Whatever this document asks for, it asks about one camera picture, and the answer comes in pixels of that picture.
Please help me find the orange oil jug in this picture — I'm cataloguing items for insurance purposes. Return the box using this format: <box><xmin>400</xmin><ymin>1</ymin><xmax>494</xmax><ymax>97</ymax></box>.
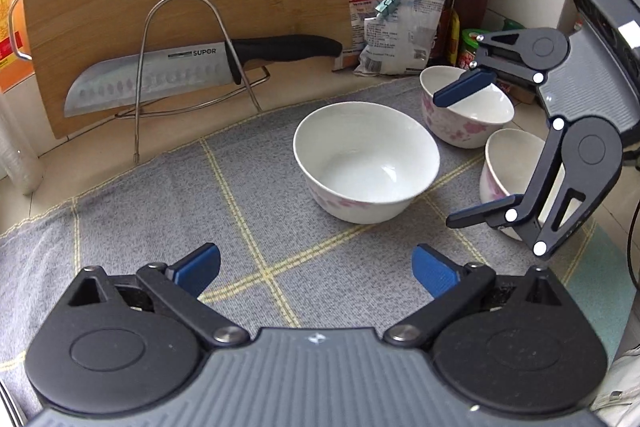
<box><xmin>0</xmin><ymin>0</ymin><xmax>33</xmax><ymax>95</ymax></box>

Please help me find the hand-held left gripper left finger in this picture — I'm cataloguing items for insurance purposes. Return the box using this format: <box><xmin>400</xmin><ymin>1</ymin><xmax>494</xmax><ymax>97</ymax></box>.
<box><xmin>65</xmin><ymin>243</ymin><xmax>252</xmax><ymax>349</ymax></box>

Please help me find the teal cloth mat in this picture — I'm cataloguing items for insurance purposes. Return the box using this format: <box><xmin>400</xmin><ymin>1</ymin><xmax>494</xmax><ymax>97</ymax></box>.
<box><xmin>550</xmin><ymin>222</ymin><xmax>632</xmax><ymax>350</ymax></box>

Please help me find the pale grey cloth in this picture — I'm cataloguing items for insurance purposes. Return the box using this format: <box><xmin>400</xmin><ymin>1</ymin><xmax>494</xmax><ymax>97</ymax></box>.
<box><xmin>594</xmin><ymin>346</ymin><xmax>640</xmax><ymax>427</ymax></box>

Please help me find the tall plastic wrap roll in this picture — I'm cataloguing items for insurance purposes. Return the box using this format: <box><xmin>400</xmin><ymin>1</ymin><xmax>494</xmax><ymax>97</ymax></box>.
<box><xmin>0</xmin><ymin>92</ymin><xmax>46</xmax><ymax>195</ymax></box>

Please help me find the white green printed bag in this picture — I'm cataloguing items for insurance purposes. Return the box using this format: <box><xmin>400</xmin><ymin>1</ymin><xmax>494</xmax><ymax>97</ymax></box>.
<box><xmin>355</xmin><ymin>0</ymin><xmax>451</xmax><ymax>78</ymax></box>

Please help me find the black cable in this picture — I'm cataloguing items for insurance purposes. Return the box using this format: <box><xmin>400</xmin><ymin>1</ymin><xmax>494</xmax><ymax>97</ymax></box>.
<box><xmin>621</xmin><ymin>199</ymin><xmax>640</xmax><ymax>290</ymax></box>

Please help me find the green-lidded jar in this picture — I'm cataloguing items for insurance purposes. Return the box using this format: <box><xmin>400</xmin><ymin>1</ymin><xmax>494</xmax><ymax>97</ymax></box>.
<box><xmin>457</xmin><ymin>28</ymin><xmax>485</xmax><ymax>68</ymax></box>

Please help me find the grey checked cloth mat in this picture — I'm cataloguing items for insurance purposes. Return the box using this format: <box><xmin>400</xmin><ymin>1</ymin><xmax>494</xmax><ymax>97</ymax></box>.
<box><xmin>0</xmin><ymin>74</ymin><xmax>626</xmax><ymax>408</ymax></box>

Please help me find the metal wire rack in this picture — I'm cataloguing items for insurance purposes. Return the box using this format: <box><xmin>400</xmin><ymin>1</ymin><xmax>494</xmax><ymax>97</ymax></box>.
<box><xmin>114</xmin><ymin>0</ymin><xmax>271</xmax><ymax>164</ymax></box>

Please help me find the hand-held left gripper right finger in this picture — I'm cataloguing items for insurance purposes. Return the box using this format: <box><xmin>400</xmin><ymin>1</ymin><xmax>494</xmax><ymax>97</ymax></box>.
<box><xmin>382</xmin><ymin>243</ymin><xmax>573</xmax><ymax>349</ymax></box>

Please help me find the black-handled kitchen knife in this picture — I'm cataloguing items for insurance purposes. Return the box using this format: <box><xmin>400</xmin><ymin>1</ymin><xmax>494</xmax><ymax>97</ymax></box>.
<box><xmin>64</xmin><ymin>34</ymin><xmax>344</xmax><ymax>118</ymax></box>

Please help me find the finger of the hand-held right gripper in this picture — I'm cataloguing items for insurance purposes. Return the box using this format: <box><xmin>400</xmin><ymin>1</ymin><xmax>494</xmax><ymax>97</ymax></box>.
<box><xmin>446</xmin><ymin>117</ymin><xmax>602</xmax><ymax>262</ymax></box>
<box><xmin>433</xmin><ymin>27</ymin><xmax>547</xmax><ymax>108</ymax></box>

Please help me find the white pink-flower bowl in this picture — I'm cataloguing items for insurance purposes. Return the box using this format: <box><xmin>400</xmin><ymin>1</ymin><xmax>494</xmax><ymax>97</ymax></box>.
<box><xmin>419</xmin><ymin>66</ymin><xmax>515</xmax><ymax>150</ymax></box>
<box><xmin>479</xmin><ymin>128</ymin><xmax>548</xmax><ymax>240</ymax></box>
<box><xmin>293</xmin><ymin>103</ymin><xmax>441</xmax><ymax>224</ymax></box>

